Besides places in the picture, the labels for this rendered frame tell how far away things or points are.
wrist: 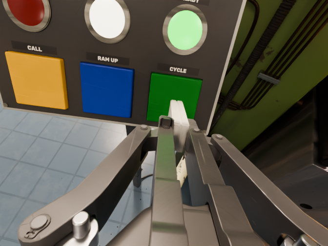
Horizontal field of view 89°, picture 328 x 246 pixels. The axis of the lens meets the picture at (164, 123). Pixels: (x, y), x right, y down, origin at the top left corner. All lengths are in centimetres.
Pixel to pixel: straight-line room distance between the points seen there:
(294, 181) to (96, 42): 49
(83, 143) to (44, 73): 115
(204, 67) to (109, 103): 15
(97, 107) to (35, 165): 122
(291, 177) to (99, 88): 45
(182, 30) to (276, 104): 42
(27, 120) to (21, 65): 141
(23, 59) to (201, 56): 24
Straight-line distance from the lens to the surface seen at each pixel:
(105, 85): 26
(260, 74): 52
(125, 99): 26
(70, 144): 145
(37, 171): 144
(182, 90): 25
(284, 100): 59
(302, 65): 53
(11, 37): 32
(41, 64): 30
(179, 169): 60
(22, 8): 31
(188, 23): 25
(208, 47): 25
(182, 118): 16
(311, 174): 47
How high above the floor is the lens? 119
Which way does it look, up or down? 55 degrees down
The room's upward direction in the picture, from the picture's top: 11 degrees clockwise
